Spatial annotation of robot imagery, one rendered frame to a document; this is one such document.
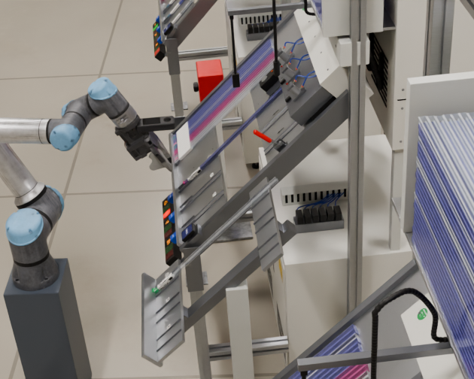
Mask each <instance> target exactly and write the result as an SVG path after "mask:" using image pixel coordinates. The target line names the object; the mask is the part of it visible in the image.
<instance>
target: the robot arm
mask: <svg viewBox="0 0 474 379"><path fill-rule="evenodd" d="M61 114H62V118H61V119H52V118H9V117H0V178H1V179H2V180H3V182H4V183H5V185H6V186H7V187H8V189H9V190H10V191H11V192H12V193H13V195H14V196H15V199H14V204H15V205H16V206H17V208H18V209H19V210H18V211H17V212H16V213H15V212H14V213H12V215H10V216H9V218H8V219H7V221H6V224H5V228H6V236H7V238H8V242H9V245H10V249H11V253H12V257H13V260H14V264H13V269H12V280H13V283H14V285H15V286H16V287H17V288H18V289H20V290H25V291H36V290H42V289H44V288H46V287H48V286H50V285H51V284H53V283H54V282H55V281H56V279H57V278H58V277H59V268H58V265H57V263H56V261H55V260H54V258H53V257H52V256H51V255H50V252H49V249H48V245H47V238H48V236H49V234H50V233H51V231H52V230H53V227H54V226H55V225H56V223H57V221H58V220H59V218H60V217H61V216H62V212H63V209H64V200H63V197H62V195H61V194H60V192H59V191H58V190H57V189H55V188H51V186H48V185H45V184H44V183H43V182H37V181H36V179H34V177H33V176H32V174H31V173H30V172H29V170H28V169H27V167H25V165H24V164H23V162H22V161H21V160H20V158H19V157H18V155H17V154H16V153H15V152H14V150H13V149H12V147H11V146H10V145H9V144H52V146H53V147H54V148H56V149H58V150H60V151H68V150H70V149H71V148H73V146H74V145H76V143H77V142H78V141H79V139H80V136H81V135H82V133H83V132H84V130H85V128H86V127H87V126H88V124H89V123H90V121H91V120H92V119H94V118H96V117H99V116H101V115H103V114H106V115H107V116H108V118H109V119H110V120H111V121H112V122H113V124H114V125H115V134H116V135H117V136H118V135H119V136H120V137H121V138H122V139H123V140H124V146H125V147H126V150H127V151H128V152H129V154H130V155H131V156H132V157H133V158H134V160H135V161H138V160H140V159H143V158H145V157H146V156H147V154H148V153H149V152H151V153H150V155H149V158H150V159H152V162H151V164H150V165H149V168H150V170H152V171H155V170H157V169H161V168H167V169H168V170H169V171H170V172H172V164H171V163H172V158H171V156H170V154H169V152H168V151H167V149H166V148H165V146H164V144H163V143H162V142H161V140H160V139H159V138H158V136H157V135H156V134H155V133H154V132H155V131H164V130H173V129H175V119H174V117H173V116H166V117H149V118H140V116H139V115H137V112H136V111H135V109H134V108H133V107H132V106H131V104H130V103H128V101H127V100H126V99H125V98H124V96H123V95H122V94H121V92H120V91H119V90H118V88H117V87H116V86H115V85H114V84H113V83H112V82H111V81H110V80H109V79H108V78H107V77H100V78H99V79H97V80H96V81H94V82H92V83H91V85H90V86H89V88H88V93H87V94H86V95H84V96H81V97H80V98H77V99H74V100H71V101H70V102H69V103H67V104H66V105H64V106H63V107H62V113H61Z"/></svg>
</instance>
